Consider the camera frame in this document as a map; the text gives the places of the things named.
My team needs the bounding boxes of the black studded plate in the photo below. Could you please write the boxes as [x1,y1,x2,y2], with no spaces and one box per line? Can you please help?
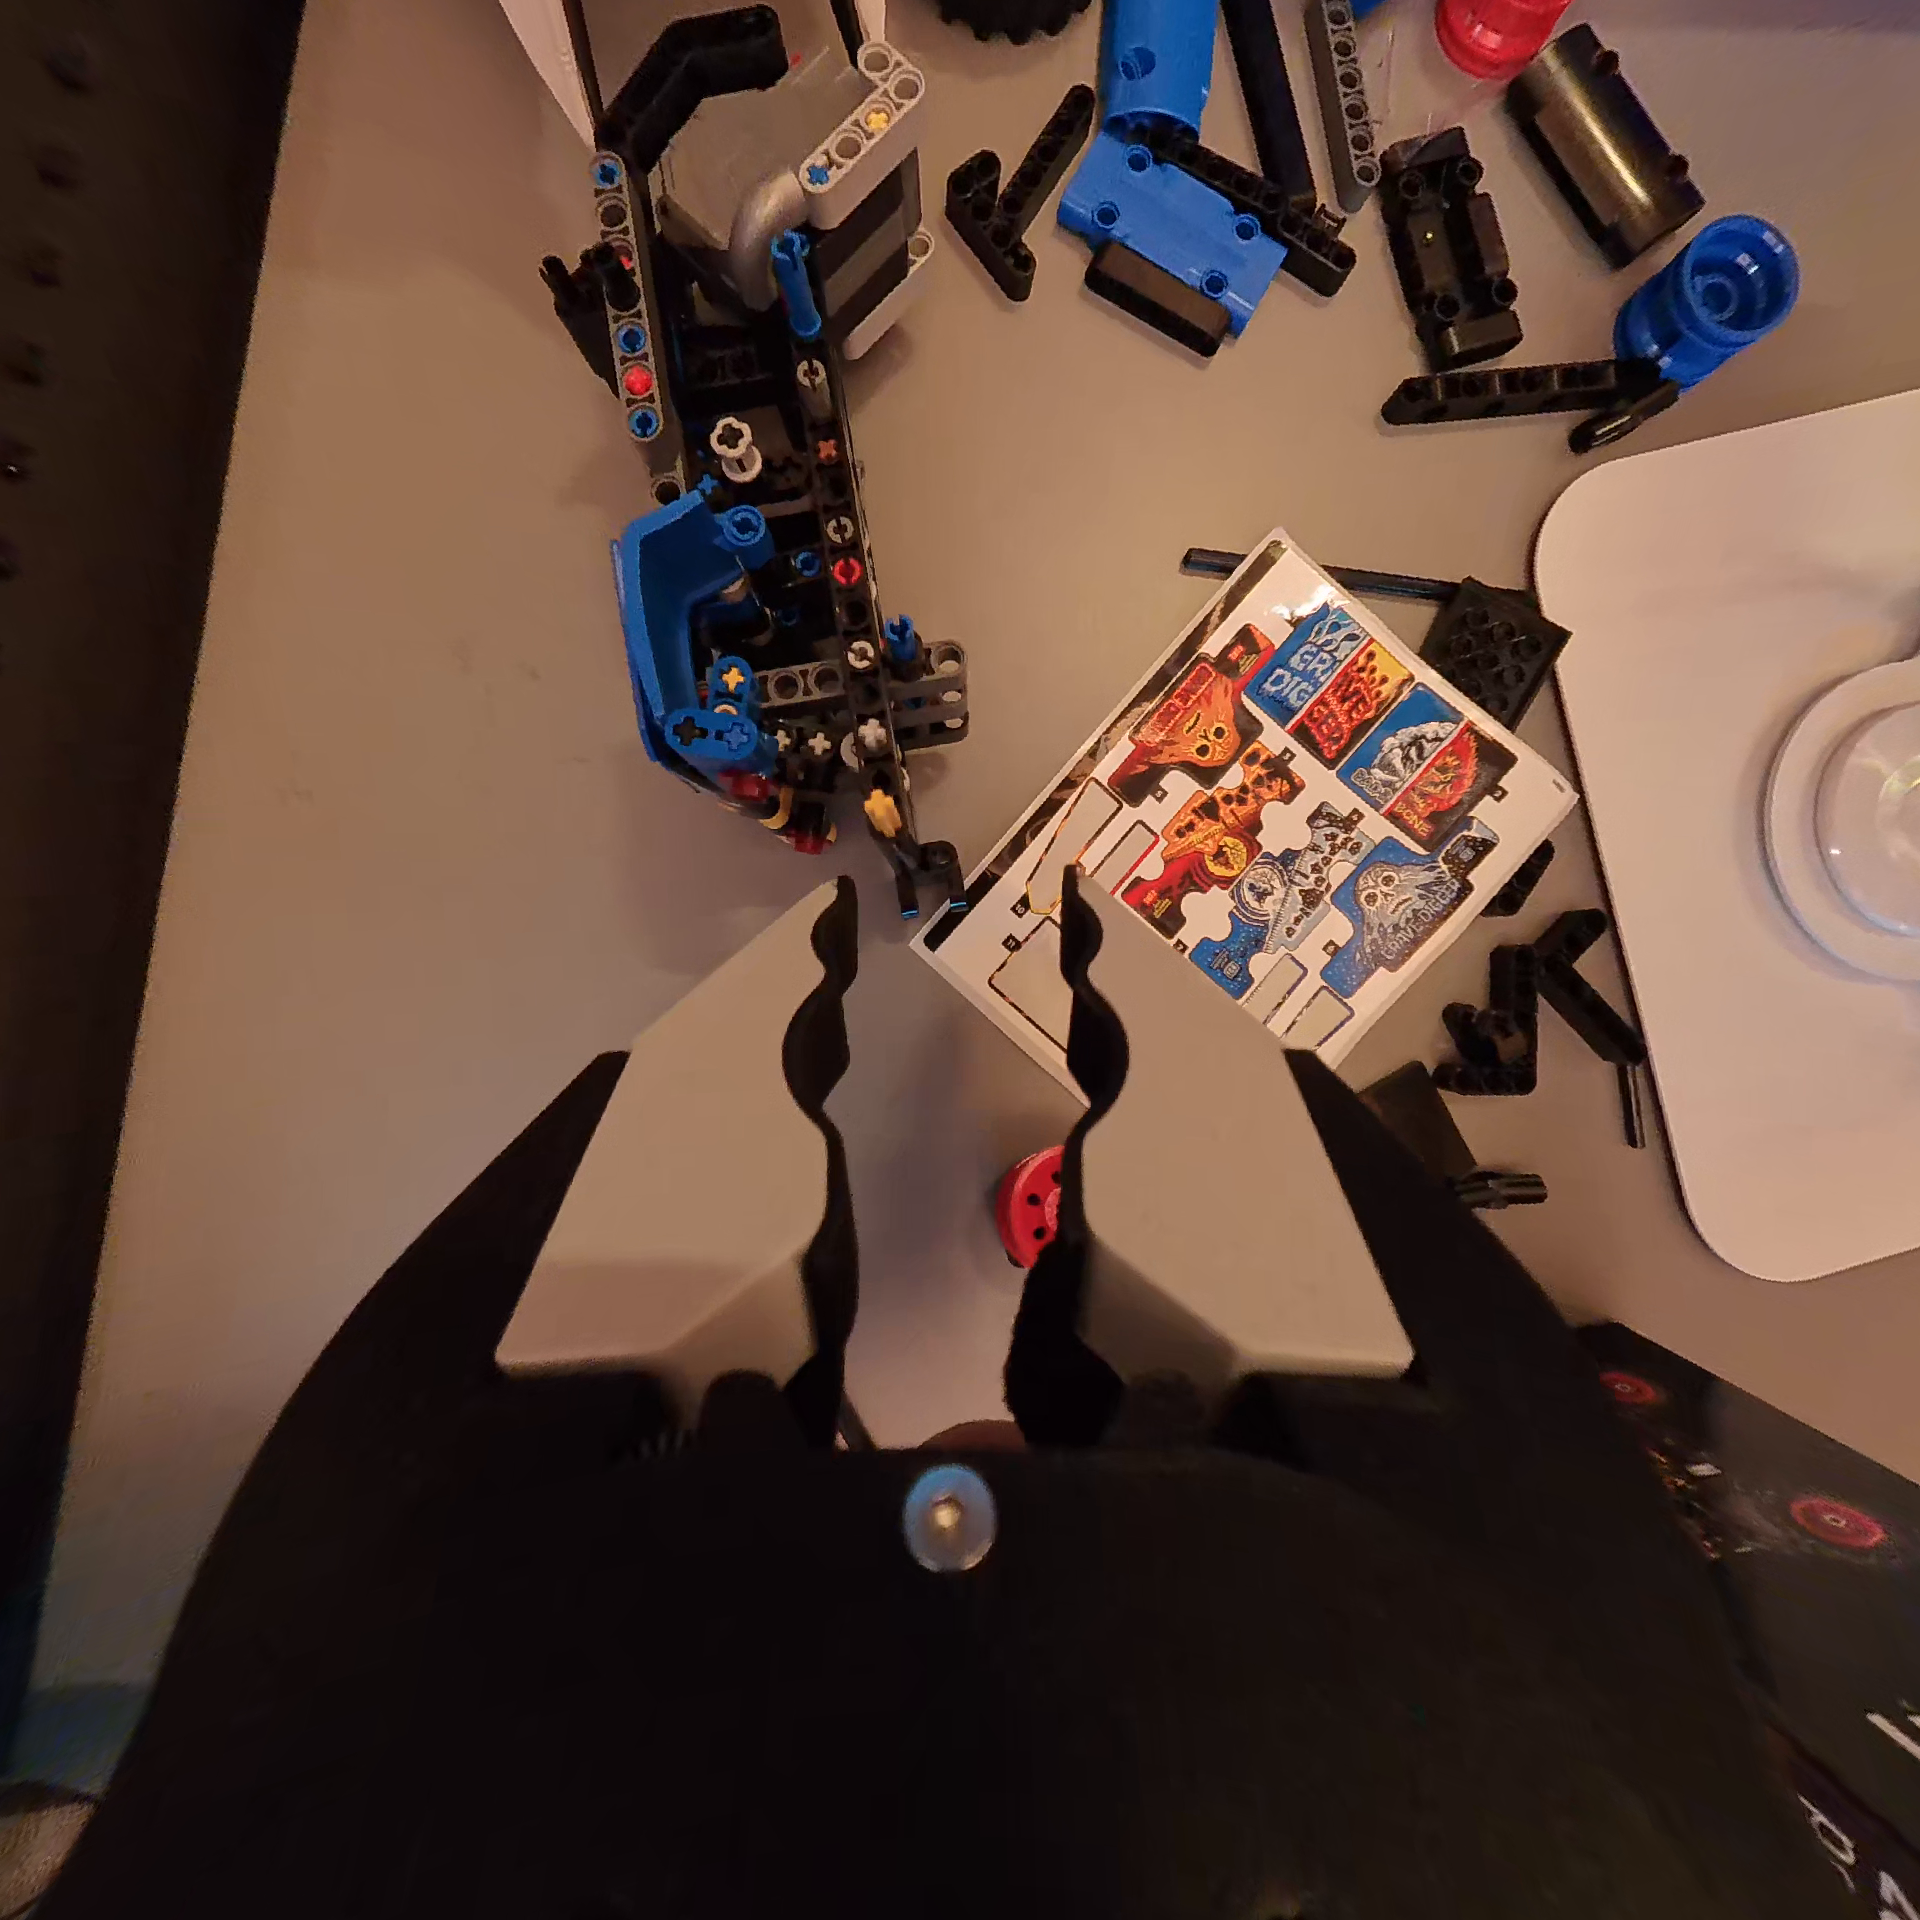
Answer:
[1423,577,1575,730]

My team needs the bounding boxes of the large black frame assembly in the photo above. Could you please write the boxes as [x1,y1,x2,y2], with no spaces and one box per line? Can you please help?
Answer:
[1357,1063,1547,1209]

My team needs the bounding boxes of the black blue toy car chassis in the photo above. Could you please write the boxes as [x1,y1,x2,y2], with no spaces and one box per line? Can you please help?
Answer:
[538,0,972,922]

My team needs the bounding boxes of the blue toy wheel hub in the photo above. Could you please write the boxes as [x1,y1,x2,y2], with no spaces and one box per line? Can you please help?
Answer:
[1612,215,1802,394]

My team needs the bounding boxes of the black holed beam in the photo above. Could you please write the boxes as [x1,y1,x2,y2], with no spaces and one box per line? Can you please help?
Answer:
[1141,129,1361,298]

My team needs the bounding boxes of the black toy set box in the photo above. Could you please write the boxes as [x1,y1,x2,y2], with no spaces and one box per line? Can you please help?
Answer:
[1575,1320,1920,1920]

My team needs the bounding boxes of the blue curved panel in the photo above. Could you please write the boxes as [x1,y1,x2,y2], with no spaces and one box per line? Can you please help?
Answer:
[1056,132,1292,325]
[1099,0,1220,144]

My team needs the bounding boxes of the black angled beam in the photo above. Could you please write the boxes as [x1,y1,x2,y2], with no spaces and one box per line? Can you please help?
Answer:
[1381,356,1683,452]

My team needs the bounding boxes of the chunky black holed brick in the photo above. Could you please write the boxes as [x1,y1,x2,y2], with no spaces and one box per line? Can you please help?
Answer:
[1377,129,1525,368]

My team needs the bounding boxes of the short black beam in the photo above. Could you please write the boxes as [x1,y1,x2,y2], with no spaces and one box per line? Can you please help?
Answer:
[945,84,1097,301]
[1084,241,1229,360]

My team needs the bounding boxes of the grey holed beam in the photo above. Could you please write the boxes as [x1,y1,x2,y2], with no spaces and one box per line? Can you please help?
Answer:
[1306,0,1383,212]

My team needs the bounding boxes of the grey desk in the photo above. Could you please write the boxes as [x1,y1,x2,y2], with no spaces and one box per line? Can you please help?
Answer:
[31,0,1920,1802]

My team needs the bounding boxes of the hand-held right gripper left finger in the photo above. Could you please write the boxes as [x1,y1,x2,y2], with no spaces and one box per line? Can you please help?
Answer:
[491,873,864,1450]

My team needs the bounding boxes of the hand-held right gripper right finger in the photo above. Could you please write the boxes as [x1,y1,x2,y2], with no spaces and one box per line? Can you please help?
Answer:
[1000,861,1423,1450]

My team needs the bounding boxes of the black holed frame pieces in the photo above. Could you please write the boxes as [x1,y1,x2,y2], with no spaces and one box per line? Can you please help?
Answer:
[1431,908,1653,1149]

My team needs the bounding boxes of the long thin black beam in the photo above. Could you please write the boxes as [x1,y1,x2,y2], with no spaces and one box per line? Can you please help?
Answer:
[1223,0,1321,212]

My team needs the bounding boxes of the colourful sticker sheet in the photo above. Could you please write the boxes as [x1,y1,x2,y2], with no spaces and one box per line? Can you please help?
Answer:
[911,529,1580,1113]

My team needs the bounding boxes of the red toy wheel hub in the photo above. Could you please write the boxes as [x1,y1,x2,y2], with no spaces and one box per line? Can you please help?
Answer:
[992,1143,1080,1268]
[1435,0,1569,80]

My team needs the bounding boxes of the black curved panel piece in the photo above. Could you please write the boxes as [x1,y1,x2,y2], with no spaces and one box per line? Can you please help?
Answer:
[1505,23,1707,273]

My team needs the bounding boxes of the white book stand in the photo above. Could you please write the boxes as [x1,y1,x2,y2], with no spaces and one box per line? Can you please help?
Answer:
[1535,394,1920,1284]

